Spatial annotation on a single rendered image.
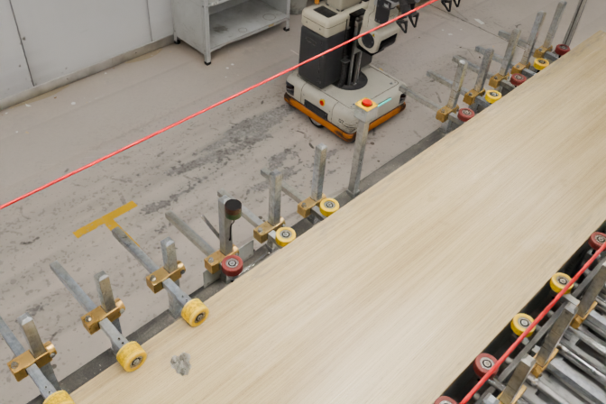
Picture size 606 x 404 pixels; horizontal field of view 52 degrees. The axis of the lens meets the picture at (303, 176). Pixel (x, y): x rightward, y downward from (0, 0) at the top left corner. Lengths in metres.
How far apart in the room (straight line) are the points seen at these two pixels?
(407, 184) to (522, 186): 0.52
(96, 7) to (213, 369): 3.30
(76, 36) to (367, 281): 3.20
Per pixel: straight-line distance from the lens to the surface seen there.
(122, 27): 5.05
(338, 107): 4.21
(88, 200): 4.00
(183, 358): 2.14
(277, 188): 2.41
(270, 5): 5.67
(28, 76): 4.85
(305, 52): 4.29
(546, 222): 2.80
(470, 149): 3.04
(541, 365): 2.41
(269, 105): 4.65
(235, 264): 2.37
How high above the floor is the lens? 2.73
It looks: 42 degrees down
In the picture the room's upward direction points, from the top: 5 degrees clockwise
